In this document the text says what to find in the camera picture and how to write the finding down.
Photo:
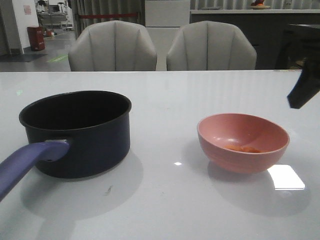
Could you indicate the pink plastic bowl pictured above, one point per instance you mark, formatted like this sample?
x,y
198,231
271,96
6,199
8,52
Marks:
x,y
219,130

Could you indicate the fruit plate on counter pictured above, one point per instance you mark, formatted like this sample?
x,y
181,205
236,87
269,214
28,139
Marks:
x,y
259,5

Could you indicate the red trash bin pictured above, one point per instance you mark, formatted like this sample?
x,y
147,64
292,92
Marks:
x,y
36,38

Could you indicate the beige upholstered chair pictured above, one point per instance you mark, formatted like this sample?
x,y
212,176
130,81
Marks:
x,y
110,46
210,46

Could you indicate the dark grey counter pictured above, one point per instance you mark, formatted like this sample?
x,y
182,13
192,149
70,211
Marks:
x,y
262,27

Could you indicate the dark blue saucepan purple handle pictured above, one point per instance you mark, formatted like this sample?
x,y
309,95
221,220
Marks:
x,y
70,135

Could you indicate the white cabinet block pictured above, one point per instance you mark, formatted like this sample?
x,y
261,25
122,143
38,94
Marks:
x,y
163,18

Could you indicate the orange ham slice pile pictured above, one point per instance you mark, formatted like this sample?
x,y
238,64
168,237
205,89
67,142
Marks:
x,y
245,149

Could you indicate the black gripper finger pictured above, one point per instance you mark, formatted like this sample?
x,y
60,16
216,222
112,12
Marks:
x,y
308,83

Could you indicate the left beige upholstered chair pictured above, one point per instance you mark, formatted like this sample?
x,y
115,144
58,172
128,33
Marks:
x,y
110,46

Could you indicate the right beige upholstered chair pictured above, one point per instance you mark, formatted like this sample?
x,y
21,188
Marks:
x,y
210,46

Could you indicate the red barrier belt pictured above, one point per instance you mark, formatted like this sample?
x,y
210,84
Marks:
x,y
109,16

